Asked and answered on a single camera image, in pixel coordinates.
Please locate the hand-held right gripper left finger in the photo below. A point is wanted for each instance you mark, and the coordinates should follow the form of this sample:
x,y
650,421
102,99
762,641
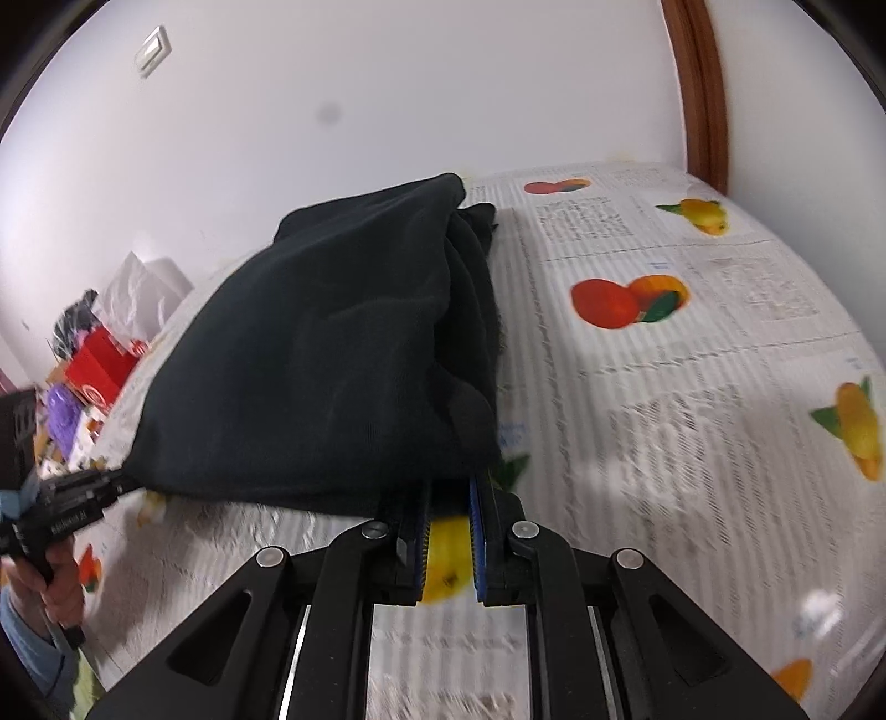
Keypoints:
x,y
415,554

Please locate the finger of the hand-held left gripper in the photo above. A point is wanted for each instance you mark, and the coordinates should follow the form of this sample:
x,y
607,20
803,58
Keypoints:
x,y
90,486

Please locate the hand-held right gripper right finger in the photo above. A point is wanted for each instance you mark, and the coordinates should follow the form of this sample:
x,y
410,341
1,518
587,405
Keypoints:
x,y
479,547

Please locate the black sweatshirt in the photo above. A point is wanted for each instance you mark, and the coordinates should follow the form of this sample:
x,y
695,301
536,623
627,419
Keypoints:
x,y
311,346

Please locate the person's left forearm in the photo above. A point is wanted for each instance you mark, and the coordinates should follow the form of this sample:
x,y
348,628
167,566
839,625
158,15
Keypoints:
x,y
31,651

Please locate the person's left hand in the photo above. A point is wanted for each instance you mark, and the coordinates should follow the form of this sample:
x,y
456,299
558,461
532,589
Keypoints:
x,y
66,581

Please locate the purple plastic object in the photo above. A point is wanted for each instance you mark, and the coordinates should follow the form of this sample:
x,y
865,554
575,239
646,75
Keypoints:
x,y
61,415

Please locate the red box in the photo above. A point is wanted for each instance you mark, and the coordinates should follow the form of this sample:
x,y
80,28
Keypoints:
x,y
104,367

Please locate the black plastic bag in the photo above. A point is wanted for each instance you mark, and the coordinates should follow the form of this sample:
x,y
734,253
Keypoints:
x,y
76,322

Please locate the white plastic bag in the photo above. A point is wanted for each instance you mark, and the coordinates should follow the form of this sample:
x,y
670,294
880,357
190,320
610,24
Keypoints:
x,y
142,291

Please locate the fruit print tablecloth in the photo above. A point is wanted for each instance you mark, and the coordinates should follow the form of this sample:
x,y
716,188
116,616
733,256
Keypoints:
x,y
657,429

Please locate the white light switch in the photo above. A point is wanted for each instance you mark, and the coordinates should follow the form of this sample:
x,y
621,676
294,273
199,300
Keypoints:
x,y
153,52

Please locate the brown wooden door frame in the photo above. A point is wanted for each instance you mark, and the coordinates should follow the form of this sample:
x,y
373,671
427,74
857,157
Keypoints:
x,y
699,90

